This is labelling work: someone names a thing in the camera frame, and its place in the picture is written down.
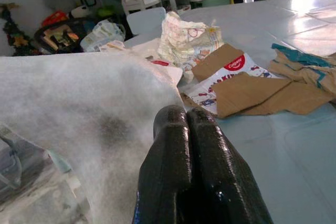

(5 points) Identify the white Colgate toothpaste packaging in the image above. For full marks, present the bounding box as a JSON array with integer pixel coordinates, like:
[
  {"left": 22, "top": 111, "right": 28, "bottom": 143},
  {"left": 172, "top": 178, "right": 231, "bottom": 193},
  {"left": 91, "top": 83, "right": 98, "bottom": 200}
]
[{"left": 187, "top": 52, "right": 278, "bottom": 109}]

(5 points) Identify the brown cardboard piece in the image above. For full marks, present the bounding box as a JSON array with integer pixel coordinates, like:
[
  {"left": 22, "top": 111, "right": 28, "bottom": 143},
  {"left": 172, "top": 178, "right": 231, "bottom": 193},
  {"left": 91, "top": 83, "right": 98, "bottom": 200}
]
[{"left": 181, "top": 44, "right": 334, "bottom": 119}]

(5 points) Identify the clear plastic bag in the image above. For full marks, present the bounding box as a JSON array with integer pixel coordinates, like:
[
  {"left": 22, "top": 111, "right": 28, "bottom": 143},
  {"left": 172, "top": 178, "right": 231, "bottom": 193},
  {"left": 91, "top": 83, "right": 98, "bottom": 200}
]
[{"left": 0, "top": 121, "right": 91, "bottom": 224}]

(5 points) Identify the green toy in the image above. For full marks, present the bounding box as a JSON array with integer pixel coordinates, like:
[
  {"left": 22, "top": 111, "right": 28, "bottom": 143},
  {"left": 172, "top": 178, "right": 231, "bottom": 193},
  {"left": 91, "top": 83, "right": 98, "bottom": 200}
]
[{"left": 96, "top": 4, "right": 118, "bottom": 19}]

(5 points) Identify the torn cardboard with teal print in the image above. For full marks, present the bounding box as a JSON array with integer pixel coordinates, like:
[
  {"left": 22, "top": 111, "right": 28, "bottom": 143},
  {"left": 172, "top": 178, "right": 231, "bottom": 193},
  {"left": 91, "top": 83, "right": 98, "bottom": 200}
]
[{"left": 268, "top": 42, "right": 336, "bottom": 91}]

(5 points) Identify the white paper with red label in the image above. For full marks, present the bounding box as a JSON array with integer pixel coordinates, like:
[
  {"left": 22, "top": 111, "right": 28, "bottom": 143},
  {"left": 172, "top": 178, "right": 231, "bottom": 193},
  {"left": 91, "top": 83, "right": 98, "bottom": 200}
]
[{"left": 101, "top": 39, "right": 184, "bottom": 84}]

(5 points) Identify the crumpled white printed diaper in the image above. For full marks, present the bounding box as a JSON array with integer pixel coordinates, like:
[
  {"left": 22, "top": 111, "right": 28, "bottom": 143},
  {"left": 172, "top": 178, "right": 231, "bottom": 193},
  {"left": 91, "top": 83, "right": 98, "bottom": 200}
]
[{"left": 156, "top": 11, "right": 225, "bottom": 78}]

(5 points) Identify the white wet wipes packet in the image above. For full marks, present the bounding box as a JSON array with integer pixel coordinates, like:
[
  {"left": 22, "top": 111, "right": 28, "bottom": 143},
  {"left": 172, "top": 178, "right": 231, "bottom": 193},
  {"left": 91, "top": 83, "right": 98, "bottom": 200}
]
[{"left": 79, "top": 20, "right": 126, "bottom": 52}]

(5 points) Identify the green Christmas garland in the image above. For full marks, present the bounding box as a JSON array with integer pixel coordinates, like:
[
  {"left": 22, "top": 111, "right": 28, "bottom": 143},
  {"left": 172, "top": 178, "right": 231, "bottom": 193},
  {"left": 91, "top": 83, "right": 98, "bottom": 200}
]
[{"left": 0, "top": 3, "right": 41, "bottom": 56}]

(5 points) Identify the white foam sheet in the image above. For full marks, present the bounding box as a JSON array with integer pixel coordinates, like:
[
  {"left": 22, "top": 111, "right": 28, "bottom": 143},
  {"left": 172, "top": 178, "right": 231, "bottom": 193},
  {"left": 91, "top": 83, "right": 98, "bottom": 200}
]
[{"left": 0, "top": 51, "right": 184, "bottom": 224}]

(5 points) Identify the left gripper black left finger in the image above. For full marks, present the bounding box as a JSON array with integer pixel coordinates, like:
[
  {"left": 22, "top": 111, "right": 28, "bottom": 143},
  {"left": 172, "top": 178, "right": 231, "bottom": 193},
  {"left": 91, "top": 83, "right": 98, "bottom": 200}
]
[{"left": 133, "top": 104, "right": 193, "bottom": 224}]

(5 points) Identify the light blue chair back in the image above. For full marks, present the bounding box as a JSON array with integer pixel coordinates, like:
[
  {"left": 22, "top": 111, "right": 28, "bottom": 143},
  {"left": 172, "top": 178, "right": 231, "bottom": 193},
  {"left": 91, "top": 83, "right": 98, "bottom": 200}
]
[{"left": 126, "top": 7, "right": 167, "bottom": 36}]

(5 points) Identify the black basket with clutter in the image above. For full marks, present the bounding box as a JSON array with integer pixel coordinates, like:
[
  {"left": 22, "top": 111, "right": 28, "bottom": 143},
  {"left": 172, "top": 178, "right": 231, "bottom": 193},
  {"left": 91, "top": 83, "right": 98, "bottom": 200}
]
[{"left": 33, "top": 18, "right": 89, "bottom": 55}]

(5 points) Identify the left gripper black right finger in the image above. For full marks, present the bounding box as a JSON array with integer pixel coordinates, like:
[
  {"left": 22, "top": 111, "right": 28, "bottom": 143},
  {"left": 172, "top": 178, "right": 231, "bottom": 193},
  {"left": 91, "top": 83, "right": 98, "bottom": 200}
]
[{"left": 176, "top": 106, "right": 274, "bottom": 224}]

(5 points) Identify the red box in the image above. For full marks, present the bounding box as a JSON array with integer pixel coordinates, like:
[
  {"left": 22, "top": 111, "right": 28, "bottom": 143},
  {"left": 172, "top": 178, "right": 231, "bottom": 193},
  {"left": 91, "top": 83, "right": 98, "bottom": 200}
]
[{"left": 41, "top": 10, "right": 69, "bottom": 27}]

